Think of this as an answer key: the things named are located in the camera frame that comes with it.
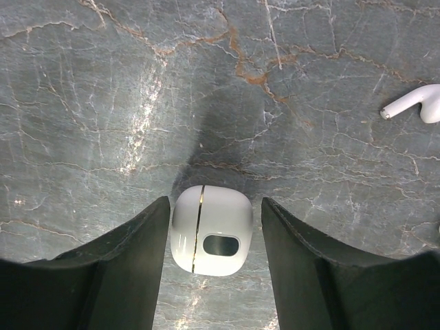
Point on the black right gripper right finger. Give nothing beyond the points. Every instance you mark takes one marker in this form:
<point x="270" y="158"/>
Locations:
<point x="320" y="282"/>

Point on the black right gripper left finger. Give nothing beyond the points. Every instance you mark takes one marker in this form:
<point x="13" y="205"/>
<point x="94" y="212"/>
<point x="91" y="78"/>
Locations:
<point x="111" y="282"/>

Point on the white earbud charging case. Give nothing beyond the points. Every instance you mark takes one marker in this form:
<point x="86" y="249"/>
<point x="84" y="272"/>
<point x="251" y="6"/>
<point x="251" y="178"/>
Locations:
<point x="211" y="230"/>

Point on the white stemmed earbud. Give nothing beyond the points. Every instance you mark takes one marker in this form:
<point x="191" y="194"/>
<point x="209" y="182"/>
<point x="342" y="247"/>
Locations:
<point x="427" y="96"/>

